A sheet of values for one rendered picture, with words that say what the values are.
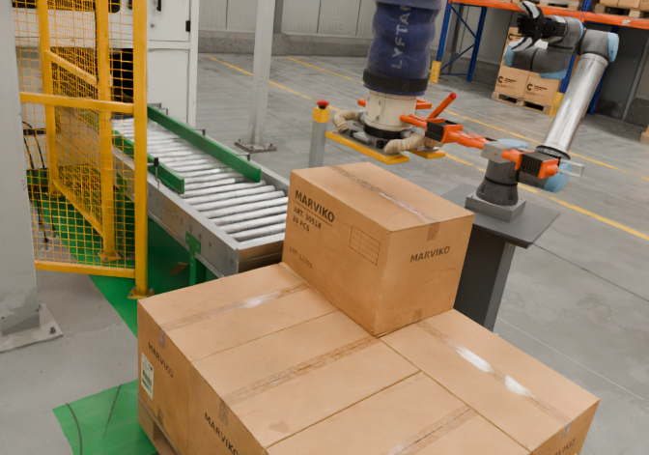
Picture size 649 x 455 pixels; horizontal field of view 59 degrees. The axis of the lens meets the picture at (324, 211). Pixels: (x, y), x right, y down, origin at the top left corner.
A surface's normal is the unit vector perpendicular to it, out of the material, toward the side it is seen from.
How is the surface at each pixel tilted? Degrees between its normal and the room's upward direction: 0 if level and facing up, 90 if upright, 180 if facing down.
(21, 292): 90
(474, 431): 0
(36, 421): 0
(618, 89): 90
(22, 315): 90
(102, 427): 0
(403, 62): 80
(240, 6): 90
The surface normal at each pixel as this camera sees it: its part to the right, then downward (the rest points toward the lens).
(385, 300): 0.58, 0.37
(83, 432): 0.11, -0.92
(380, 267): -0.81, 0.14
